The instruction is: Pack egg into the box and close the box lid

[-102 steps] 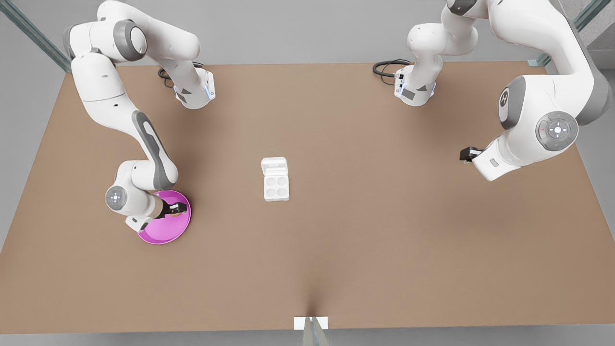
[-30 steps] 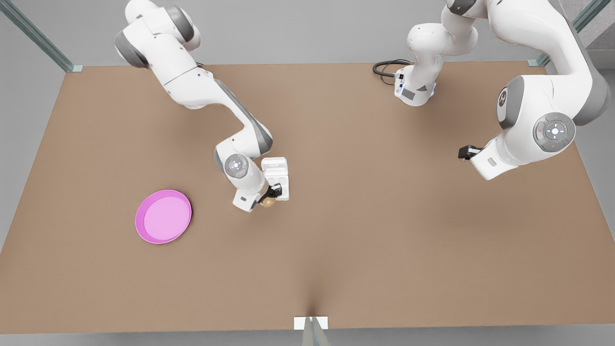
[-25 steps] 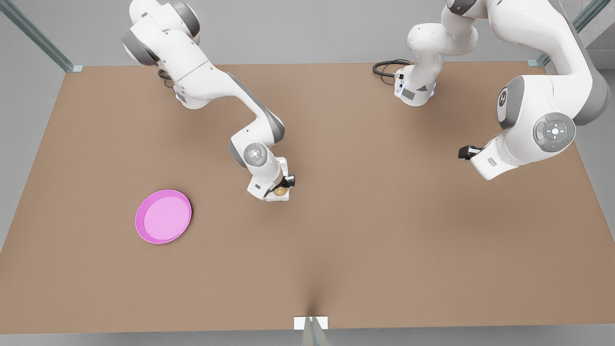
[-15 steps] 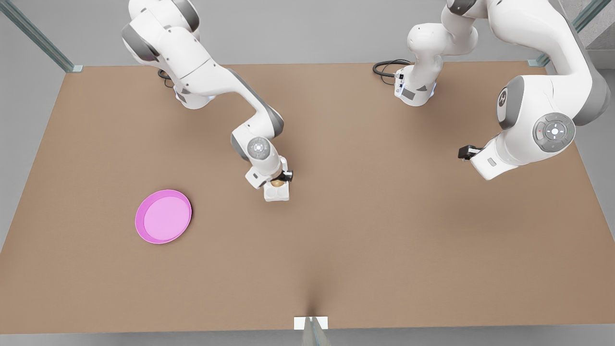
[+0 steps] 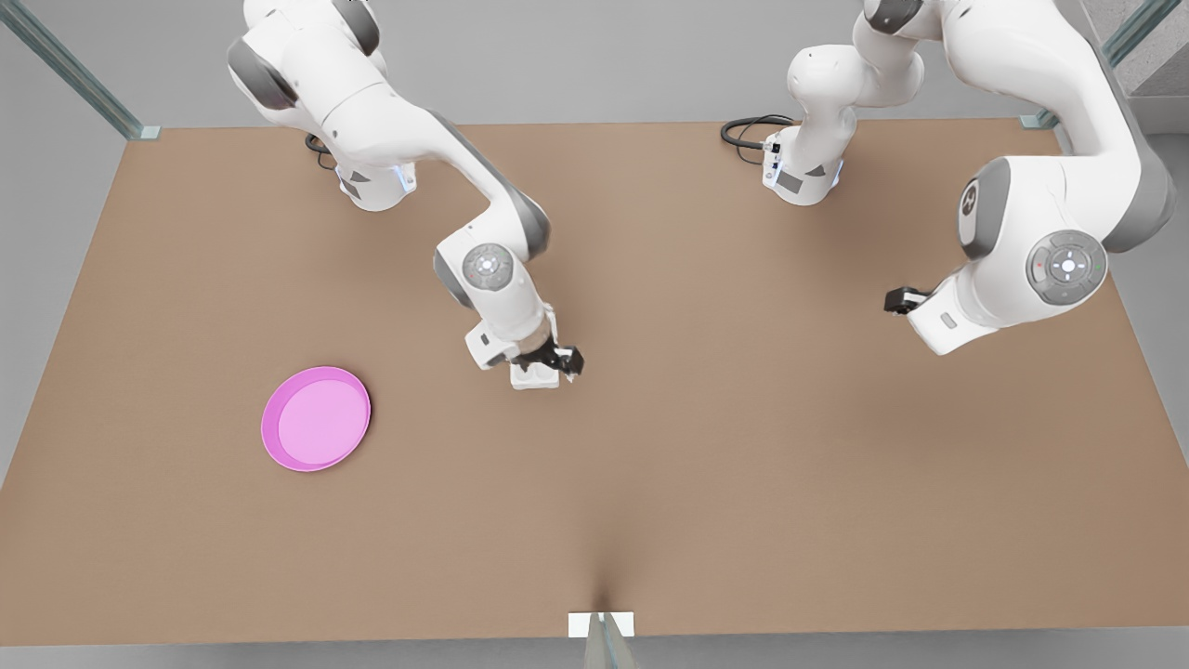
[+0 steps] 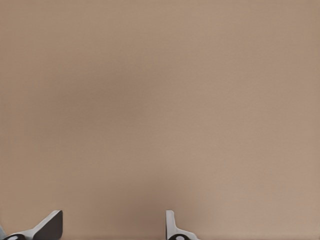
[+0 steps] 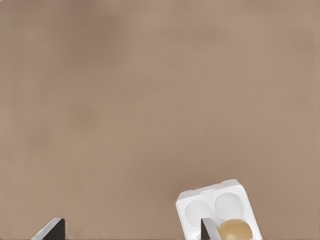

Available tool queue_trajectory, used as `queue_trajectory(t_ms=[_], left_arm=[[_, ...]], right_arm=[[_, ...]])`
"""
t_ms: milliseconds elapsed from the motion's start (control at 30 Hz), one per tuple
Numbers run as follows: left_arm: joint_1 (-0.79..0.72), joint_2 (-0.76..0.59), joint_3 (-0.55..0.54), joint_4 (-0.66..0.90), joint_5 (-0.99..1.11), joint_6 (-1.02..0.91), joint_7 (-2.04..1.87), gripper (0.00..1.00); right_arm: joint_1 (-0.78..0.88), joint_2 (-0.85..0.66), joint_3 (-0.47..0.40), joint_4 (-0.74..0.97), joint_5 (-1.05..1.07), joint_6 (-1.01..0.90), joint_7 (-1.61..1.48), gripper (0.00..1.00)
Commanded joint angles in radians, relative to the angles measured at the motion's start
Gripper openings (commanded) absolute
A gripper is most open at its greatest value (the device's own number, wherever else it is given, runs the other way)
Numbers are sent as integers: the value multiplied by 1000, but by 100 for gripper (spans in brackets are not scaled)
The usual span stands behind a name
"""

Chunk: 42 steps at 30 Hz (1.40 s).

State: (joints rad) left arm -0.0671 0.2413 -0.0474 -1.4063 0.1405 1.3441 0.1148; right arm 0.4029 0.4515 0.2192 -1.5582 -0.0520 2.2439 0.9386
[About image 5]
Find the silver frame post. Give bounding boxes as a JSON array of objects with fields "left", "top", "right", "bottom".
[
  {"left": 1019, "top": 0, "right": 1186, "bottom": 130},
  {"left": 568, "top": 610, "right": 637, "bottom": 669},
  {"left": 0, "top": 0, "right": 162, "bottom": 141}
]

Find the pink round plate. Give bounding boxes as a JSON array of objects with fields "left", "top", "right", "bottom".
[{"left": 261, "top": 366, "right": 372, "bottom": 473}]

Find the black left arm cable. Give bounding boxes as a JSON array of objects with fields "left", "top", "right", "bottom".
[{"left": 720, "top": 114, "right": 797, "bottom": 167}]

